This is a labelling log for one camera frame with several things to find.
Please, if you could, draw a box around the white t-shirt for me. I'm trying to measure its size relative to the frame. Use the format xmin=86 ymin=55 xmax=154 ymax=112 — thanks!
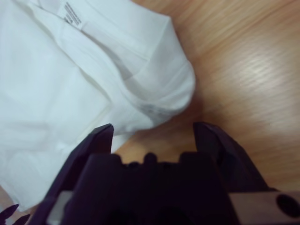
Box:
xmin=0 ymin=0 xmax=196 ymax=213

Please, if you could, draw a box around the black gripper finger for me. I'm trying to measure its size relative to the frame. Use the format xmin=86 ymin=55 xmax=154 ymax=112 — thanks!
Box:
xmin=193 ymin=121 xmax=270 ymax=193
xmin=28 ymin=123 xmax=114 ymax=225

